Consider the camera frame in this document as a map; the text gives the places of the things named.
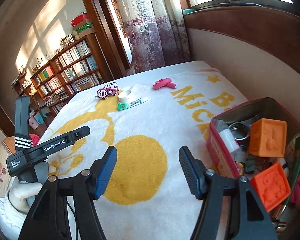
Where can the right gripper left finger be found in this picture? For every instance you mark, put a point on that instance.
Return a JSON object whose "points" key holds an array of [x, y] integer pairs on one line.
{"points": [[48, 215]]}

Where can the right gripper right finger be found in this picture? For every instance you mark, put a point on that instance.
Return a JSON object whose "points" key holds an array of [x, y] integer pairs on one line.
{"points": [[248, 218]]}

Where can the pink knotted foam curler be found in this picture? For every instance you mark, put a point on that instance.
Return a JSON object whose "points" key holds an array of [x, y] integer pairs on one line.
{"points": [[295, 196]]}

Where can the green cosmetic tube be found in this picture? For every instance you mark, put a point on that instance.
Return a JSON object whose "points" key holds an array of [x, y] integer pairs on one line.
{"points": [[294, 171]]}

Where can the white gloved left hand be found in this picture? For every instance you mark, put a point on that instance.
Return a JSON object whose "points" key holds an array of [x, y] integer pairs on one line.
{"points": [[20, 192]]}

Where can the white yellow towel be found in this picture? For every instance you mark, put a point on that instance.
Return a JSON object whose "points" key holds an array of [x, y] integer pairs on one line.
{"points": [[147, 196]]}

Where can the orange embossed block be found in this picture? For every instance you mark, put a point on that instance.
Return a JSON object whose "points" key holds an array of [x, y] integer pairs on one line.
{"points": [[272, 186], [268, 138]]}

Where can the white small bottle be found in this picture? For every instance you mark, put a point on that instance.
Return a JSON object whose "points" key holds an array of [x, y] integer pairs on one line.
{"points": [[228, 139]]}

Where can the red storage box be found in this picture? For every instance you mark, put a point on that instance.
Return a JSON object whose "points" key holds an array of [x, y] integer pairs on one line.
{"points": [[249, 165]]}

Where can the green white small tube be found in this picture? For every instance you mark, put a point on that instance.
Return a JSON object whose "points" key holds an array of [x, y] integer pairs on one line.
{"points": [[126, 105]]}

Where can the wooden bookshelf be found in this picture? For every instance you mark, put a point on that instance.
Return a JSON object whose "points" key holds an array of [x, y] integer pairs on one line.
{"points": [[78, 67]]}

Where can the stacked boxes on shelf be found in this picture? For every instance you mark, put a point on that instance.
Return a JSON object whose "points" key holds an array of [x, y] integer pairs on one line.
{"points": [[82, 25]]}

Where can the wooden headboard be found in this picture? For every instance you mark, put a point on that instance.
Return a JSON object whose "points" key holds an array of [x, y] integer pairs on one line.
{"points": [[274, 31]]}

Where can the purple patterned curtain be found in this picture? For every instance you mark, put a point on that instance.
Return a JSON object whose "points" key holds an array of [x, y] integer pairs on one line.
{"points": [[156, 32]]}

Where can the wooden door frame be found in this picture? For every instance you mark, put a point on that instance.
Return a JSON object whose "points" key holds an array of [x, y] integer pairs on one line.
{"points": [[110, 38]]}

